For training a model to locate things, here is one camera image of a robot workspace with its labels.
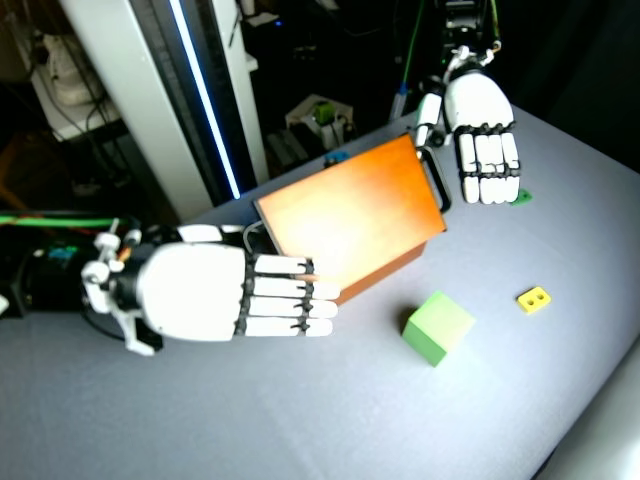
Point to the blue and white connector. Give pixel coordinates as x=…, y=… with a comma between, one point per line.
x=397, y=105

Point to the blue toy block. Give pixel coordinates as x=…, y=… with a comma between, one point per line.
x=334, y=160

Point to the yellow block with two holes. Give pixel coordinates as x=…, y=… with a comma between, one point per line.
x=534, y=300

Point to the light green cube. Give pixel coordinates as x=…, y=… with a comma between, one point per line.
x=437, y=327

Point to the grey table cloth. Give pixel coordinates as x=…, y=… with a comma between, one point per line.
x=350, y=425

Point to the small green toy block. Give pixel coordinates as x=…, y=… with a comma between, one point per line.
x=523, y=197

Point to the white column with blue light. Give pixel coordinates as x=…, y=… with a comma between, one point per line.
x=145, y=100

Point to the white tray with green item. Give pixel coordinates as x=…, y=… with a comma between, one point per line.
x=320, y=120

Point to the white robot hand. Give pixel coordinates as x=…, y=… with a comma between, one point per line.
x=195, y=290
x=475, y=102

